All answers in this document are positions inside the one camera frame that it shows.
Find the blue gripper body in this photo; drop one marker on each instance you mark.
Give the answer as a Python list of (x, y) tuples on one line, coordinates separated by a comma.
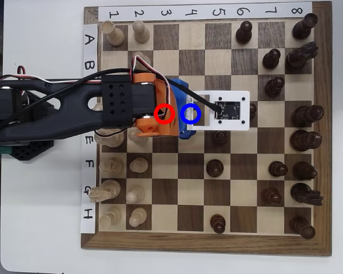
[(183, 91)]

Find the black and orange robot arm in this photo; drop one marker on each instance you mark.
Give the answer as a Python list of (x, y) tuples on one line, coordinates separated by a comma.
[(74, 114)]

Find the white paper number strip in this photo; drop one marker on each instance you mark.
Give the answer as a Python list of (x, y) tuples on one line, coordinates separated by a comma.
[(177, 11)]

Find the light wooden king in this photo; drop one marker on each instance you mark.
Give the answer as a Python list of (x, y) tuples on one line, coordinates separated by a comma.
[(114, 141)]

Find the light wooden rook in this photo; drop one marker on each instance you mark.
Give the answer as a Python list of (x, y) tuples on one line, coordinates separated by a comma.
[(110, 217), (112, 33)]

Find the wooden chessboard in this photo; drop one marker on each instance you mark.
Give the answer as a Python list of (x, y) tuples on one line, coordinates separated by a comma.
[(274, 128)]

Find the light wooden bishop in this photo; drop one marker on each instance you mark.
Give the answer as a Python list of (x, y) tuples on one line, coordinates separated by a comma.
[(112, 166)]

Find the dark wooden knight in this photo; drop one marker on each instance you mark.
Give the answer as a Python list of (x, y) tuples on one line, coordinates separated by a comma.
[(301, 54), (306, 194)]

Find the white paper letter strip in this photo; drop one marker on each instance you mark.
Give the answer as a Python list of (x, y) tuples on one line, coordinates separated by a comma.
[(88, 177)]

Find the light wooden knight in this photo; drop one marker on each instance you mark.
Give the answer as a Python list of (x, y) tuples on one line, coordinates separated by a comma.
[(104, 191)]

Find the dark wooden queen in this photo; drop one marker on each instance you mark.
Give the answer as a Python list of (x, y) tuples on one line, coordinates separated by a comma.
[(307, 115)]

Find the dark wooden king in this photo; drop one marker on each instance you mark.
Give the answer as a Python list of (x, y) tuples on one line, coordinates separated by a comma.
[(306, 140)]

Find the dark wooden rook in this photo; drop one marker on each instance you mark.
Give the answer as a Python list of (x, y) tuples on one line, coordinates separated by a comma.
[(304, 26), (303, 227)]

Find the dark pawn H5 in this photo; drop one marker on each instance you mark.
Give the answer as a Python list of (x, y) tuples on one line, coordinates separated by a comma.
[(218, 223)]

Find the dark wooden bishop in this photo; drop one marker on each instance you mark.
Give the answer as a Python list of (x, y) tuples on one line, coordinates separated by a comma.
[(304, 170)]

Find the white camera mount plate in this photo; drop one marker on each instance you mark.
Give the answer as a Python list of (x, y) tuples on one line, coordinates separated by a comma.
[(231, 95)]

